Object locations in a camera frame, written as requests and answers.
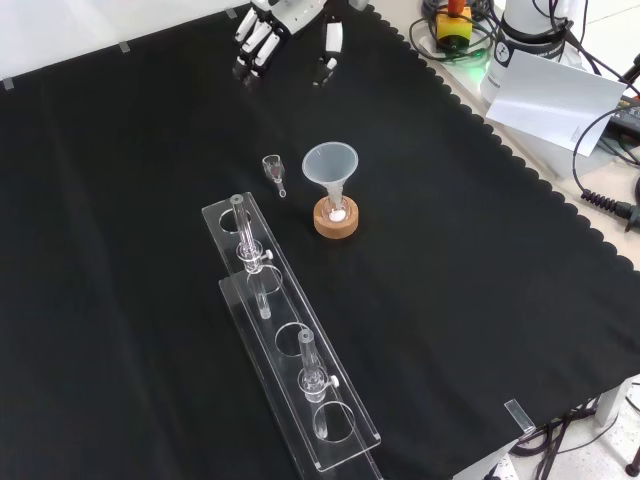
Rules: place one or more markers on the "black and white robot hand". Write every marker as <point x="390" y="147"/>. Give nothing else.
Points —
<point x="295" y="12"/>

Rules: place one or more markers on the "clear plastic funnel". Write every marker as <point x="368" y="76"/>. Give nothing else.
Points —
<point x="330" y="165"/>

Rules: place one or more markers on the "glass weighing funnel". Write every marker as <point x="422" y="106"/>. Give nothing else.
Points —
<point x="273" y="167"/>

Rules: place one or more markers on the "round-bottom glass flask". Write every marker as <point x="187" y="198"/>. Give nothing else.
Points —
<point x="336" y="215"/>

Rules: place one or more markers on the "clear acrylic funnel stand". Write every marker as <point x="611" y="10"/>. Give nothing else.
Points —
<point x="310" y="360"/>

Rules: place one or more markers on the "clear tape piece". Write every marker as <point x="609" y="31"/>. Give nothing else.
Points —
<point x="230" y="13"/>
<point x="8" y="83"/>
<point x="125" y="48"/>

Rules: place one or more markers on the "yellow stop button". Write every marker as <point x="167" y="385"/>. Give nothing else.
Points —
<point x="454" y="31"/>

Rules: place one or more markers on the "white paper sheet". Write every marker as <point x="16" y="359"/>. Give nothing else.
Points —
<point x="555" y="97"/>

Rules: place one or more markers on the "black cloth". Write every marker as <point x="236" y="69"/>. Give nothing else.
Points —
<point x="450" y="250"/>

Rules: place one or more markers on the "white equipment box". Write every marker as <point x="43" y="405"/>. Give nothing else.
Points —
<point x="565" y="162"/>

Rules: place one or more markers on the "black electronic device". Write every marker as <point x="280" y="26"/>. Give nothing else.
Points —
<point x="627" y="115"/>

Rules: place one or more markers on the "long clear tape strip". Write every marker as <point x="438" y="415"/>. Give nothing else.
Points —
<point x="520" y="416"/>

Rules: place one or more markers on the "white power strip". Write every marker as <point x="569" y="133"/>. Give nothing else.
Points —
<point x="500" y="467"/>

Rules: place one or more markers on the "white table leg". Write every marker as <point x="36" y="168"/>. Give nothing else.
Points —
<point x="617" y="400"/>

